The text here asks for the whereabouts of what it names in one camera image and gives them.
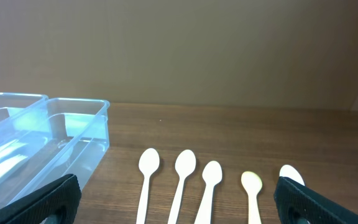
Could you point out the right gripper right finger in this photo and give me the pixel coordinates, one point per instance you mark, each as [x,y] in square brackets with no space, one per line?
[298,204]

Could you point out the yellow plastic spoon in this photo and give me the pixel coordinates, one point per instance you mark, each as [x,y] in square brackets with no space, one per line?
[252,184]

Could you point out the translucent white plastic spoon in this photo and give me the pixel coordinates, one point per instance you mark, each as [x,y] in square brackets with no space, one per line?
[290,172]

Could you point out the wide white plastic spoon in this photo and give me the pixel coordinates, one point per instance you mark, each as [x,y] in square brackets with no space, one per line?
[212,175]

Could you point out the right clear plastic container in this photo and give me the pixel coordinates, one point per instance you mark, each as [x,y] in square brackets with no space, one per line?
[60,136]

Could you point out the cream plastic spoon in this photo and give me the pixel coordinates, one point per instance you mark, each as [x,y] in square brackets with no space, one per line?
[148,164]

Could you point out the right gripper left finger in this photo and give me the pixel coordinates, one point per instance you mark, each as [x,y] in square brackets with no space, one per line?
[56,202]

